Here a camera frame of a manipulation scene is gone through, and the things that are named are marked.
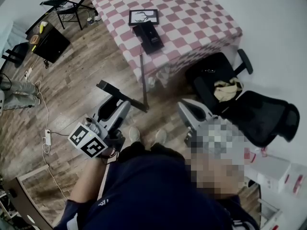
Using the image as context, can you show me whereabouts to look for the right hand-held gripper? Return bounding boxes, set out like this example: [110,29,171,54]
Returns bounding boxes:
[177,98,243,159]

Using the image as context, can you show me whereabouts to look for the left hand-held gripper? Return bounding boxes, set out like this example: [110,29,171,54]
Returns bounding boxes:
[68,96,131,158]

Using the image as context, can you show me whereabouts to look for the person's right forearm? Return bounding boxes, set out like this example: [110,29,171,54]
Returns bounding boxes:
[189,152,246,199]

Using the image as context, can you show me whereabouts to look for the person's left forearm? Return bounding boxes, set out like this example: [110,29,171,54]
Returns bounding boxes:
[68,152,114,201]

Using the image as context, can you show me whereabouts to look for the black box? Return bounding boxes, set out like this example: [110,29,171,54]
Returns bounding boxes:
[132,20,165,55]

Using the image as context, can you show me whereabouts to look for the tan cloth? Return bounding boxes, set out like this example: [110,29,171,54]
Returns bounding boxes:
[213,77,244,103]

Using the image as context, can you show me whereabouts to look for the person's black trousers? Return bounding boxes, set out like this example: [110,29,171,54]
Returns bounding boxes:
[117,141,186,164]

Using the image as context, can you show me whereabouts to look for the black mesh office chair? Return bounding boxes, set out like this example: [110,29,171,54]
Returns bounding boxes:
[184,48,300,149]

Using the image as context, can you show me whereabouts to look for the person's navy shirt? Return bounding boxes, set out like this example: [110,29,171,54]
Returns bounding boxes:
[54,149,261,230]

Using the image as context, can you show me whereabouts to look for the black low cabinet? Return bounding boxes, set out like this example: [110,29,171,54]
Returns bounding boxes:
[25,20,71,64]

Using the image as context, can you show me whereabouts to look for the pink checkered tablecloth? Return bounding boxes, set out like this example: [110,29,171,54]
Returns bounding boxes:
[89,0,243,89]

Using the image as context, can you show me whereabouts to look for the large white box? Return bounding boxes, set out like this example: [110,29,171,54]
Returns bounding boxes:
[247,152,291,194]

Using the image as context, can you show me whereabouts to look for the black framed antler picture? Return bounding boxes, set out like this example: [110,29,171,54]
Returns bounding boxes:
[128,9,160,26]

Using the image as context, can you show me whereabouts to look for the black folding chair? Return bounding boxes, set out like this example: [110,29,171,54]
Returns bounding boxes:
[39,0,96,31]

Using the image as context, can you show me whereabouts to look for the white box with red label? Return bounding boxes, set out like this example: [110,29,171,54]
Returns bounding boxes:
[284,163,307,196]

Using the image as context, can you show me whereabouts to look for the pale blue fabric cushion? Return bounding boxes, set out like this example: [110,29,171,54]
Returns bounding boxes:
[0,20,27,57]

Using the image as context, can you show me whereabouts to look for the brown wooden shelf unit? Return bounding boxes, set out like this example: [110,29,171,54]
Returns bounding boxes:
[0,176,54,230]

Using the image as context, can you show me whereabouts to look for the dark curved cable loop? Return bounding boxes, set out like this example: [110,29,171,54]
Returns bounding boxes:
[139,53,150,112]

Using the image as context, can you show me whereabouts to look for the black power cable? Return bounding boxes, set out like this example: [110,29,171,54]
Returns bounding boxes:
[47,130,71,138]

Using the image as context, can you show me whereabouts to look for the white cable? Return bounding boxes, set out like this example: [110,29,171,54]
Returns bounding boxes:
[24,66,70,200]

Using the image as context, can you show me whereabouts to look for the white wooden frame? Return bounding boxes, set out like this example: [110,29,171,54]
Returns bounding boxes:
[18,164,50,184]

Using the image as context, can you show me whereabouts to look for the thin black floor cable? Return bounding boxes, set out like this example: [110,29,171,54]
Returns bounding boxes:
[0,73,12,91]

